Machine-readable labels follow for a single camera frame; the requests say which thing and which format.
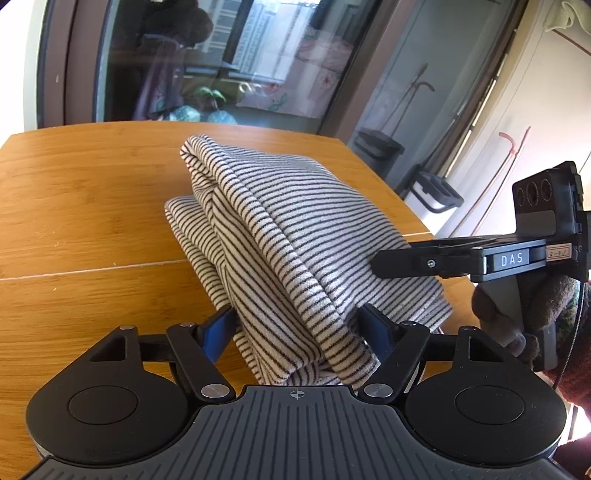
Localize black white striped shirt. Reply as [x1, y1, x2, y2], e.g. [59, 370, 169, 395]
[164, 135, 452, 387]

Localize right hand brown glove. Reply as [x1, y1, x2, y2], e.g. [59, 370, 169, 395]
[472, 272, 590, 377]

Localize red hooked pole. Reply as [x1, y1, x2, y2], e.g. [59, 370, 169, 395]
[452, 126, 531, 236]

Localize black dustpan bin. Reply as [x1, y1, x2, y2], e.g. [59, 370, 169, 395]
[353, 128, 405, 179]

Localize pink floral hanging cloth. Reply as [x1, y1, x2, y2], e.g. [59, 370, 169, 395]
[132, 5, 353, 130]

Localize potted green plant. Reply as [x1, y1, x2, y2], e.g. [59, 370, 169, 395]
[163, 86, 238, 125]

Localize long handled broom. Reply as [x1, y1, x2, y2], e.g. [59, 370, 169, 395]
[381, 63, 436, 134]

